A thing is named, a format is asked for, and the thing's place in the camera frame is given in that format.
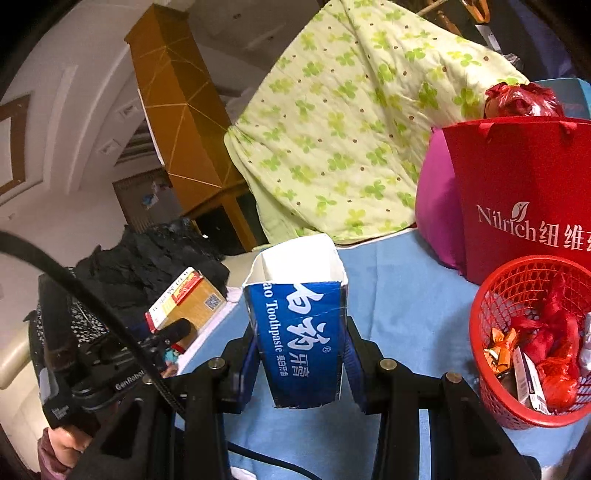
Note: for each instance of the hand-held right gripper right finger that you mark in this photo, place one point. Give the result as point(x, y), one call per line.
point(353, 364)

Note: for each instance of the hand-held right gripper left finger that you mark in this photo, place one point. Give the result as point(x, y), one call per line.
point(247, 369)

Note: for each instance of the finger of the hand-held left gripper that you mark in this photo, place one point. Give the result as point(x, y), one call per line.
point(173, 333)

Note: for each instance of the red and white carton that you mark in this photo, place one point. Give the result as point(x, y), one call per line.
point(194, 304)

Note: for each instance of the blue toothpaste box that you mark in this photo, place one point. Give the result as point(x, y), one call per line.
point(300, 350)

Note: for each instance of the orange wrapper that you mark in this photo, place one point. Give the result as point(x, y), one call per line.
point(498, 350)

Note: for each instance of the red mesh basket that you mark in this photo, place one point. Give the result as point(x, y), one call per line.
point(503, 295)

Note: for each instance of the white barcode package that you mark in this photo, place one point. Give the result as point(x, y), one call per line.
point(526, 378)

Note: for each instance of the red plastic ribbon bag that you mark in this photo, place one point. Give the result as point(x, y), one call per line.
point(554, 341)

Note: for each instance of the person's left hand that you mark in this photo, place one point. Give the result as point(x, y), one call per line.
point(69, 450)

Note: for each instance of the black cloth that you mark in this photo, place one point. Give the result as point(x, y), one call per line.
point(138, 263)

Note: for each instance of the blue blanket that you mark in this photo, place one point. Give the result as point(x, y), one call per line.
point(406, 295)

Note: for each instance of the brown door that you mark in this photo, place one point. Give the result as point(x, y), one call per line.
point(138, 203)

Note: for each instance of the magenta pillow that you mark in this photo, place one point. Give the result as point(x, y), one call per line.
point(438, 207)

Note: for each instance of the wooden cabinet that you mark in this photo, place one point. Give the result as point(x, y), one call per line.
point(180, 106)

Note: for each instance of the green floral quilt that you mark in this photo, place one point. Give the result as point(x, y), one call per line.
point(351, 115)

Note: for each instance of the red paper bag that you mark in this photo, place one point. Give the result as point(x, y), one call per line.
point(521, 175)

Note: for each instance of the crumpled red plastic bag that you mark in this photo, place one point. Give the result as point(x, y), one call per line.
point(521, 101)

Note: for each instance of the light blue bin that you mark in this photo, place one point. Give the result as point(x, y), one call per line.
point(572, 92)

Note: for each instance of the orange clothes hanger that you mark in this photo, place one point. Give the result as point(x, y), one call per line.
point(478, 9)

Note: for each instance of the hanging dark clothes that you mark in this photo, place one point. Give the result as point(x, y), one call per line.
point(531, 32)

